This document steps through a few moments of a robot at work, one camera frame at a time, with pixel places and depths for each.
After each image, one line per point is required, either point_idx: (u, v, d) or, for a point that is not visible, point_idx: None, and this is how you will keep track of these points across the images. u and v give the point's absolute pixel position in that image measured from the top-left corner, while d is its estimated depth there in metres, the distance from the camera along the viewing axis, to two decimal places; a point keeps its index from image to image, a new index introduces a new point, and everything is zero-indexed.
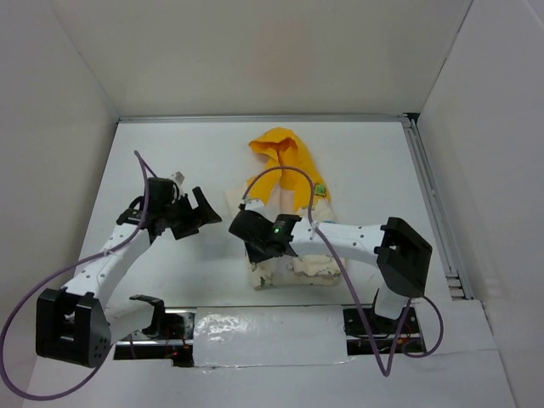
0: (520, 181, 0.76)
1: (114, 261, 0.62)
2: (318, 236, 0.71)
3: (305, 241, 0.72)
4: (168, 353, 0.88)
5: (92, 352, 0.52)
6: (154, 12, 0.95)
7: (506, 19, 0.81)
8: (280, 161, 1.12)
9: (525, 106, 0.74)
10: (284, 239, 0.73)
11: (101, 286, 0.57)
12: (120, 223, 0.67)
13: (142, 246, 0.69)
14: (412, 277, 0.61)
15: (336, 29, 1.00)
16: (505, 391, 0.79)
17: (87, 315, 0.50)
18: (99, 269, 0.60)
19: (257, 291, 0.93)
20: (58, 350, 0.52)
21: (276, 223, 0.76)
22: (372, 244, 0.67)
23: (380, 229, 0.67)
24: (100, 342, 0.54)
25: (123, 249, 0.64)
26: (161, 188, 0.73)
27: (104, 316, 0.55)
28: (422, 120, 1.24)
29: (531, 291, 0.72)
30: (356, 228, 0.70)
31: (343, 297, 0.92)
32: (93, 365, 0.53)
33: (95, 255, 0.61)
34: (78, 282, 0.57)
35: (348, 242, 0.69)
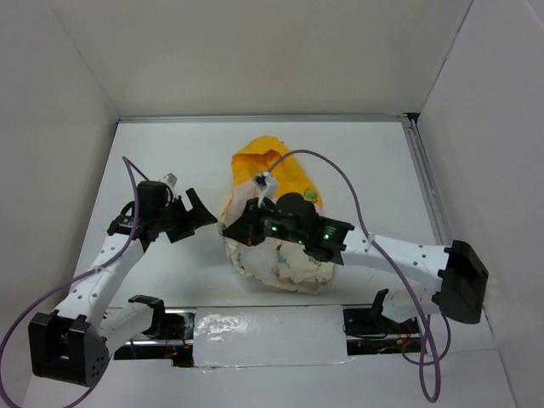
0: (520, 182, 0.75)
1: (105, 278, 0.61)
2: (375, 250, 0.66)
3: (359, 253, 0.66)
4: (168, 354, 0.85)
5: (88, 372, 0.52)
6: (152, 12, 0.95)
7: (506, 19, 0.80)
8: (267, 171, 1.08)
9: (527, 106, 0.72)
10: (337, 248, 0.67)
11: (93, 306, 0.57)
12: (110, 234, 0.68)
13: (135, 256, 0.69)
14: (474, 305, 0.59)
15: (334, 28, 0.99)
16: (507, 392, 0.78)
17: (80, 341, 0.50)
18: (91, 288, 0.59)
19: (240, 292, 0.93)
20: (55, 370, 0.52)
21: (326, 228, 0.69)
22: (436, 265, 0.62)
23: (444, 251, 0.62)
24: (97, 361, 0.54)
25: (115, 263, 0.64)
26: (154, 194, 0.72)
27: (99, 336, 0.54)
28: (422, 120, 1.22)
29: (530, 293, 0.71)
30: (417, 246, 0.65)
31: (341, 297, 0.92)
32: (92, 384, 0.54)
33: (87, 274, 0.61)
34: (70, 304, 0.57)
35: (409, 261, 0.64)
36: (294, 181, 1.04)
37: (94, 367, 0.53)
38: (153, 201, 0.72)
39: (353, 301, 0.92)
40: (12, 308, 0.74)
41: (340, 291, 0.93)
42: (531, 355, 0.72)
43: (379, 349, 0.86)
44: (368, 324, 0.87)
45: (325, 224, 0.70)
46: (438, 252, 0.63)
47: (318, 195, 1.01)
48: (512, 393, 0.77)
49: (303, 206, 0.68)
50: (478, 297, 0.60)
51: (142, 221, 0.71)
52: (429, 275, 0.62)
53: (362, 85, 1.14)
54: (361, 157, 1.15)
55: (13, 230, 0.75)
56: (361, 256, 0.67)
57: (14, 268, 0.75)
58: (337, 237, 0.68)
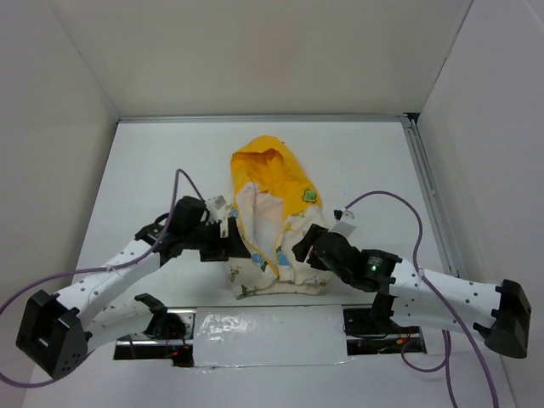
0: (520, 183, 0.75)
1: (113, 280, 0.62)
2: (425, 286, 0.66)
3: (408, 287, 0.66)
4: (168, 354, 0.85)
5: (59, 366, 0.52)
6: (152, 12, 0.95)
7: (506, 19, 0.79)
8: (266, 172, 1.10)
9: (526, 107, 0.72)
10: (385, 282, 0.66)
11: (90, 303, 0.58)
12: (137, 238, 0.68)
13: (149, 269, 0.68)
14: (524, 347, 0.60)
15: (334, 28, 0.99)
16: (506, 392, 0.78)
17: (65, 332, 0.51)
18: (96, 284, 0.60)
19: (239, 299, 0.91)
20: (31, 354, 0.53)
21: (371, 258, 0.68)
22: (489, 305, 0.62)
23: (495, 290, 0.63)
24: (70, 359, 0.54)
25: (127, 269, 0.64)
26: (189, 213, 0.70)
27: (82, 334, 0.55)
28: (422, 120, 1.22)
29: (530, 294, 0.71)
30: (468, 284, 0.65)
31: (342, 297, 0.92)
32: (57, 378, 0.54)
33: (98, 269, 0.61)
34: (71, 292, 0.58)
35: (461, 299, 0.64)
36: (292, 182, 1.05)
37: (65, 362, 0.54)
38: (186, 221, 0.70)
39: (353, 301, 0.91)
40: (13, 308, 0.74)
41: (340, 291, 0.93)
42: (529, 356, 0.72)
43: (379, 349, 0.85)
44: (368, 324, 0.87)
45: (368, 257, 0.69)
46: (490, 292, 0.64)
47: (316, 195, 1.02)
48: (511, 393, 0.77)
49: (337, 242, 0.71)
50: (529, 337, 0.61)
51: (171, 235, 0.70)
52: (481, 314, 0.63)
53: (363, 85, 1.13)
54: (362, 157, 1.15)
55: (13, 231, 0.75)
56: (410, 290, 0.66)
57: (15, 268, 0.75)
58: (382, 272, 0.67)
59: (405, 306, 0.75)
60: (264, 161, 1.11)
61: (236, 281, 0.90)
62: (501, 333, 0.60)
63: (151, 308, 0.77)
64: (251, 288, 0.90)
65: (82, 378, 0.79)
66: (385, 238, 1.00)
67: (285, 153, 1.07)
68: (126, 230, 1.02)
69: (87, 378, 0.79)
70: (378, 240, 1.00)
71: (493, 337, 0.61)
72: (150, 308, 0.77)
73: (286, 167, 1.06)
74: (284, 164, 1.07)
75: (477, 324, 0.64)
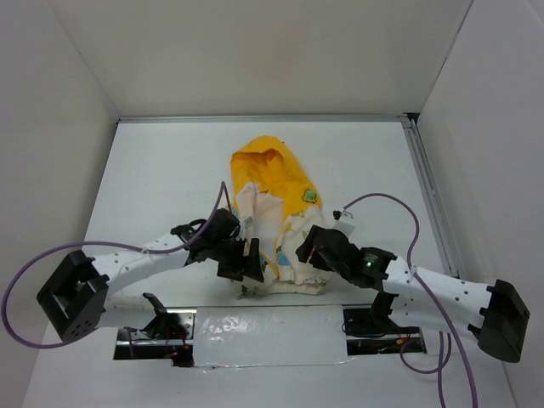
0: (520, 183, 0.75)
1: (144, 261, 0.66)
2: (416, 282, 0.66)
3: (400, 284, 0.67)
4: (169, 353, 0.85)
5: (70, 328, 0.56)
6: (152, 12, 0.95)
7: (506, 19, 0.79)
8: (266, 172, 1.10)
9: (526, 107, 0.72)
10: (378, 277, 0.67)
11: (119, 276, 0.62)
12: (172, 232, 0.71)
13: (177, 263, 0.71)
14: (515, 346, 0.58)
15: (334, 29, 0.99)
16: (505, 392, 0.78)
17: (92, 294, 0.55)
18: (128, 260, 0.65)
19: (239, 299, 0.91)
20: (50, 308, 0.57)
21: (368, 255, 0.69)
22: (478, 303, 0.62)
23: (485, 290, 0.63)
24: (82, 325, 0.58)
25: (159, 257, 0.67)
26: (224, 224, 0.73)
27: (99, 305, 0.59)
28: (422, 120, 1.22)
29: (530, 294, 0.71)
30: (461, 283, 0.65)
31: (342, 297, 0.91)
32: (65, 340, 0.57)
33: (134, 247, 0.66)
34: (107, 261, 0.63)
35: (450, 297, 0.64)
36: (292, 181, 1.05)
37: (77, 327, 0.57)
38: (218, 231, 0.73)
39: (354, 301, 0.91)
40: (13, 308, 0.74)
41: (339, 291, 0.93)
42: (529, 355, 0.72)
43: (379, 349, 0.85)
44: (368, 324, 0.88)
45: (365, 253, 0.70)
46: (480, 291, 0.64)
47: (316, 195, 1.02)
48: (511, 393, 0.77)
49: (335, 238, 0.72)
50: (521, 338, 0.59)
51: (202, 240, 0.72)
52: (471, 312, 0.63)
53: (363, 85, 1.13)
54: (362, 157, 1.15)
55: (13, 230, 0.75)
56: (401, 286, 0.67)
57: (14, 268, 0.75)
58: (377, 267, 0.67)
59: (404, 306, 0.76)
60: (264, 161, 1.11)
61: (235, 281, 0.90)
62: (490, 331, 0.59)
63: (155, 309, 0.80)
64: (251, 288, 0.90)
65: (82, 378, 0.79)
66: (385, 238, 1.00)
67: (286, 153, 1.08)
68: (126, 230, 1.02)
69: (87, 377, 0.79)
70: (378, 240, 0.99)
71: (484, 337, 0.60)
72: (154, 309, 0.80)
73: (286, 167, 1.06)
74: (284, 164, 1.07)
75: (470, 325, 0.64)
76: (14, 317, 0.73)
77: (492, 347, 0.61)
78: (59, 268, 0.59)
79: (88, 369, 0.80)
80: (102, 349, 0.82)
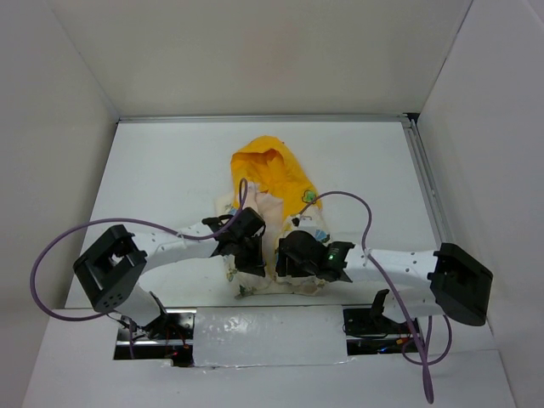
0: (520, 182, 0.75)
1: (178, 245, 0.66)
2: (371, 263, 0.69)
3: (359, 268, 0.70)
4: (168, 354, 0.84)
5: (104, 299, 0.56)
6: (152, 11, 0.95)
7: (507, 19, 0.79)
8: (266, 172, 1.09)
9: (526, 107, 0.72)
10: (340, 267, 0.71)
11: (155, 254, 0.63)
12: (204, 221, 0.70)
13: (206, 251, 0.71)
14: (471, 304, 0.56)
15: (334, 28, 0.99)
16: (505, 391, 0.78)
17: (129, 268, 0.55)
18: (165, 240, 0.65)
19: (238, 300, 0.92)
20: (86, 277, 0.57)
21: (331, 250, 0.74)
22: (426, 269, 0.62)
23: (433, 255, 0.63)
24: (114, 297, 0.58)
25: (192, 242, 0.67)
26: (252, 223, 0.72)
27: (133, 280, 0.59)
28: (422, 120, 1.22)
29: (530, 293, 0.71)
30: (410, 253, 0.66)
31: (341, 298, 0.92)
32: (97, 308, 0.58)
33: (170, 229, 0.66)
34: (144, 238, 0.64)
35: (401, 269, 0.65)
36: (292, 182, 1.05)
37: (109, 299, 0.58)
38: (244, 230, 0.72)
39: (351, 301, 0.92)
40: (13, 308, 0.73)
41: (339, 293, 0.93)
42: (529, 354, 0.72)
43: (379, 349, 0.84)
44: (368, 324, 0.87)
45: (329, 247, 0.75)
46: (427, 257, 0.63)
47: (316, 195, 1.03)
48: (511, 393, 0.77)
49: (299, 237, 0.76)
50: (478, 297, 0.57)
51: (230, 236, 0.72)
52: (422, 280, 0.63)
53: (363, 85, 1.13)
54: (362, 158, 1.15)
55: (13, 230, 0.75)
56: (361, 271, 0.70)
57: (15, 268, 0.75)
58: (338, 258, 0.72)
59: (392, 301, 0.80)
60: (264, 163, 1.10)
61: (234, 280, 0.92)
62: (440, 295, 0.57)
63: (160, 309, 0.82)
64: (249, 288, 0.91)
65: (82, 378, 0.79)
66: (384, 239, 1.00)
67: (286, 154, 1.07)
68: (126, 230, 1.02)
69: (87, 378, 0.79)
70: (377, 240, 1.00)
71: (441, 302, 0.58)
72: (159, 308, 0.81)
73: (286, 167, 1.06)
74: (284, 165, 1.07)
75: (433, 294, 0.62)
76: (13, 317, 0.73)
77: (451, 311, 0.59)
78: (99, 238, 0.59)
79: (88, 369, 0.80)
80: (102, 349, 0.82)
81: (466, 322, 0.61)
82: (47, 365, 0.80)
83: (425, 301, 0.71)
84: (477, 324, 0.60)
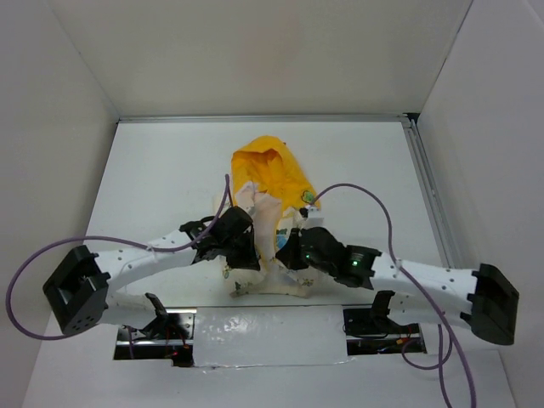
0: (520, 182, 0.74)
1: (149, 259, 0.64)
2: (403, 276, 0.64)
3: (388, 280, 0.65)
4: (168, 354, 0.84)
5: (71, 322, 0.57)
6: (152, 11, 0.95)
7: (507, 19, 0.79)
8: (266, 172, 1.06)
9: (526, 106, 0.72)
10: (365, 274, 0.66)
11: (121, 274, 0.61)
12: (181, 229, 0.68)
13: (183, 260, 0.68)
14: (504, 325, 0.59)
15: (334, 28, 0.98)
16: (505, 391, 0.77)
17: (91, 293, 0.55)
18: (132, 257, 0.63)
19: (234, 299, 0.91)
20: (53, 301, 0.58)
21: (354, 255, 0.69)
22: (464, 290, 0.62)
23: (471, 274, 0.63)
24: (83, 319, 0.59)
25: (164, 254, 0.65)
26: (236, 223, 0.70)
27: (101, 302, 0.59)
28: (422, 120, 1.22)
29: (530, 293, 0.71)
30: (444, 270, 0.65)
31: (339, 297, 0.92)
32: (66, 331, 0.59)
33: (138, 245, 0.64)
34: (110, 257, 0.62)
35: (437, 286, 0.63)
36: (292, 183, 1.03)
37: (78, 322, 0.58)
38: (230, 229, 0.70)
39: (353, 301, 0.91)
40: (13, 308, 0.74)
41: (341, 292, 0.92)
42: (529, 354, 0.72)
43: (379, 349, 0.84)
44: (368, 323, 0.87)
45: (351, 252, 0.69)
46: (466, 277, 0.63)
47: (314, 196, 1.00)
48: (511, 393, 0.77)
49: (325, 240, 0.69)
50: (510, 318, 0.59)
51: (212, 239, 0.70)
52: (458, 299, 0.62)
53: (363, 85, 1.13)
54: (362, 158, 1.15)
55: (13, 231, 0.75)
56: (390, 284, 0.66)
57: (15, 268, 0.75)
58: (363, 267, 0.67)
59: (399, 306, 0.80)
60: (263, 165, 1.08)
61: (230, 277, 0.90)
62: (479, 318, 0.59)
63: (155, 310, 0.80)
64: (245, 285, 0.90)
65: (82, 378, 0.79)
66: (383, 239, 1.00)
67: (285, 155, 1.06)
68: (127, 230, 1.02)
69: (87, 377, 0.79)
70: (377, 240, 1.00)
71: (475, 322, 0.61)
72: (155, 310, 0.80)
73: (286, 169, 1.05)
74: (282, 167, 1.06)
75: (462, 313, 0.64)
76: (12, 318, 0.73)
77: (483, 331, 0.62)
78: (63, 261, 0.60)
79: (89, 370, 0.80)
80: (102, 350, 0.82)
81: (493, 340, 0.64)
82: (47, 366, 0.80)
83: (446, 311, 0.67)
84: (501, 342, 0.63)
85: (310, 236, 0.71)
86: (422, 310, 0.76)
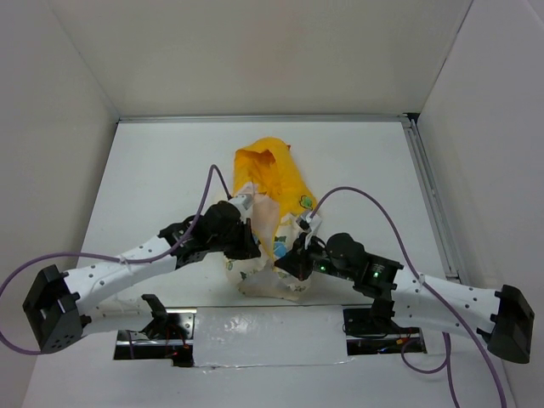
0: (519, 182, 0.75)
1: (122, 273, 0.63)
2: (426, 291, 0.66)
3: (409, 293, 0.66)
4: (168, 354, 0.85)
5: (49, 342, 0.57)
6: (152, 10, 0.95)
7: (507, 19, 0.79)
8: (268, 175, 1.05)
9: (526, 106, 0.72)
10: (387, 288, 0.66)
11: (92, 293, 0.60)
12: (160, 236, 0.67)
13: (166, 267, 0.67)
14: (524, 347, 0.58)
15: (334, 27, 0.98)
16: (505, 390, 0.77)
17: (58, 316, 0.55)
18: (104, 274, 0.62)
19: (232, 301, 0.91)
20: (31, 322, 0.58)
21: (375, 266, 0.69)
22: (488, 310, 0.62)
23: (495, 295, 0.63)
24: (62, 337, 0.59)
25: (139, 265, 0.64)
26: (221, 223, 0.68)
27: (77, 320, 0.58)
28: (422, 120, 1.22)
29: (529, 292, 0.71)
30: (467, 289, 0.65)
31: (339, 297, 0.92)
32: (46, 351, 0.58)
33: (110, 259, 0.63)
34: (80, 276, 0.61)
35: (460, 303, 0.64)
36: (288, 186, 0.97)
37: (55, 341, 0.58)
38: (214, 229, 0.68)
39: (353, 301, 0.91)
40: (13, 308, 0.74)
41: (340, 291, 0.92)
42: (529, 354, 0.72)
43: (379, 349, 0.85)
44: (368, 323, 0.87)
45: (373, 262, 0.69)
46: (490, 297, 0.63)
47: (312, 202, 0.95)
48: (511, 393, 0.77)
49: (355, 246, 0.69)
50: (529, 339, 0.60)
51: (194, 241, 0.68)
52: (481, 318, 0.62)
53: (363, 85, 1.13)
54: (361, 158, 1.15)
55: (13, 230, 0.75)
56: (410, 296, 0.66)
57: (15, 267, 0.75)
58: (385, 275, 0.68)
59: (406, 308, 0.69)
60: (259, 169, 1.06)
61: (234, 269, 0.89)
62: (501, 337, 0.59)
63: (154, 311, 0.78)
64: (251, 272, 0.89)
65: (82, 377, 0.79)
66: (383, 239, 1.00)
67: (280, 158, 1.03)
68: (127, 230, 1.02)
69: (87, 377, 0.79)
70: (377, 240, 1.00)
71: (494, 341, 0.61)
72: (153, 311, 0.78)
73: (281, 172, 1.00)
74: (278, 168, 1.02)
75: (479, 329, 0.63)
76: (12, 318, 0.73)
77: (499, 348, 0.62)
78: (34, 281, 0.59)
79: (88, 369, 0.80)
80: (102, 350, 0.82)
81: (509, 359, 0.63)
82: (47, 366, 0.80)
83: (458, 325, 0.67)
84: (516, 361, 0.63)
85: (340, 243, 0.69)
86: (431, 319, 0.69)
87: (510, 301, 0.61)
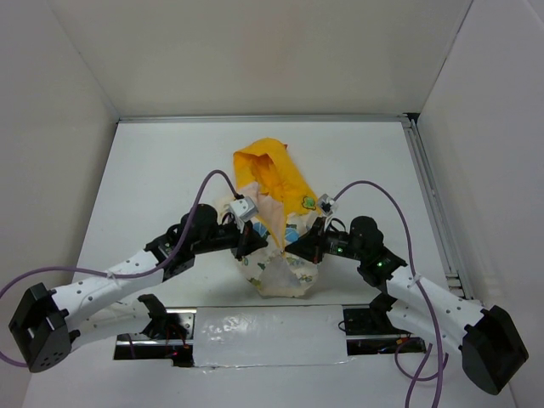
0: (519, 183, 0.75)
1: (110, 287, 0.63)
2: (416, 289, 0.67)
3: (401, 288, 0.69)
4: (168, 353, 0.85)
5: (38, 360, 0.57)
6: (152, 10, 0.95)
7: (507, 19, 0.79)
8: (269, 176, 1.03)
9: (526, 106, 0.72)
10: (383, 277, 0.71)
11: (81, 308, 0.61)
12: (145, 250, 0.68)
13: (153, 281, 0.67)
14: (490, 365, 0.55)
15: (335, 28, 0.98)
16: (504, 390, 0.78)
17: (46, 335, 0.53)
18: (93, 289, 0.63)
19: (235, 301, 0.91)
20: (17, 339, 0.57)
21: (381, 257, 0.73)
22: (466, 320, 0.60)
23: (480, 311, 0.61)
24: (52, 354, 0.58)
25: (126, 280, 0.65)
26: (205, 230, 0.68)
27: (67, 336, 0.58)
28: (422, 120, 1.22)
29: (530, 293, 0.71)
30: (456, 298, 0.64)
31: (342, 297, 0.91)
32: (36, 368, 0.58)
33: (99, 274, 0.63)
34: (68, 294, 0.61)
35: (442, 308, 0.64)
36: (290, 189, 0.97)
37: (46, 359, 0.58)
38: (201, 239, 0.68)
39: (353, 301, 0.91)
40: (10, 309, 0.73)
41: (341, 291, 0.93)
42: (530, 354, 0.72)
43: (379, 349, 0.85)
44: (368, 324, 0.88)
45: (386, 253, 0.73)
46: (473, 312, 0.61)
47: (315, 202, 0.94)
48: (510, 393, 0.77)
49: (376, 233, 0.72)
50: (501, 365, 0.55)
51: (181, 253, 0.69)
52: (456, 326, 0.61)
53: (363, 85, 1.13)
54: (361, 157, 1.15)
55: (11, 231, 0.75)
56: (403, 291, 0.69)
57: (15, 267, 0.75)
58: (388, 269, 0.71)
59: (404, 308, 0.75)
60: (259, 170, 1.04)
61: (251, 264, 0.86)
62: (468, 348, 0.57)
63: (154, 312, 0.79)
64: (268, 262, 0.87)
65: (82, 378, 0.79)
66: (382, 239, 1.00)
67: (280, 159, 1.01)
68: (126, 230, 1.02)
69: (87, 378, 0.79)
70: None
71: (466, 354, 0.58)
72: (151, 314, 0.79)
73: (283, 174, 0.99)
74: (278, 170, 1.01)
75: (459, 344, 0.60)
76: (11, 317, 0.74)
77: (471, 365, 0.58)
78: (22, 298, 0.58)
79: (88, 370, 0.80)
80: (102, 350, 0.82)
81: (482, 384, 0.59)
82: None
83: (446, 337, 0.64)
84: (489, 390, 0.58)
85: (365, 227, 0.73)
86: (420, 322, 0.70)
87: (495, 320, 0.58)
